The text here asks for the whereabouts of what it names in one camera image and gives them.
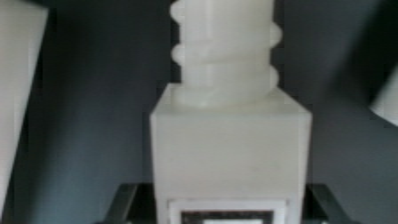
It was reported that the white square table top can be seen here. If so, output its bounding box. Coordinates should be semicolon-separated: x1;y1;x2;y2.
0;0;49;214

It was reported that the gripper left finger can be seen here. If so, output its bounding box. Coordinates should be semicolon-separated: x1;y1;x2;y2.
97;184;139;224

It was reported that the white table leg with screw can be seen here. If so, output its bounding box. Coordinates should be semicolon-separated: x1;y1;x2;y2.
152;0;312;224

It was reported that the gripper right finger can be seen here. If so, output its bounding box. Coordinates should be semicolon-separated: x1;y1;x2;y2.
306;184;356;224

